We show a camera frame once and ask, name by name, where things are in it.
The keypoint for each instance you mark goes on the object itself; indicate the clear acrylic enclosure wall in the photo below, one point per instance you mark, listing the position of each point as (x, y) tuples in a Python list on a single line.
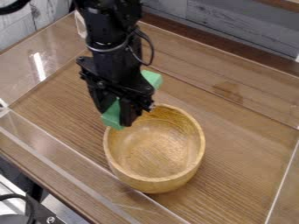
[(239, 91)]

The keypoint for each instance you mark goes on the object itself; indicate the brown wooden bowl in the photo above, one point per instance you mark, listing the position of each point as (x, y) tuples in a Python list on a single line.
[(156, 154)]

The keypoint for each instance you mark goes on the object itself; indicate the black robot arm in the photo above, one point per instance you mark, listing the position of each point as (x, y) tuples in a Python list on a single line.
[(111, 21)]

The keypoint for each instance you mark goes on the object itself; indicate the green rectangular block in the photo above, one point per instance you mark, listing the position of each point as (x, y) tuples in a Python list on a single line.
[(111, 117)]

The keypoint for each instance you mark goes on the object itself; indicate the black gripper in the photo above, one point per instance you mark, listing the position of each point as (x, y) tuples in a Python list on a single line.
[(112, 74)]

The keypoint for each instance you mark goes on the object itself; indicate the clear acrylic corner bracket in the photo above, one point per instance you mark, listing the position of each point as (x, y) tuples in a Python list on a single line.
[(80, 25)]

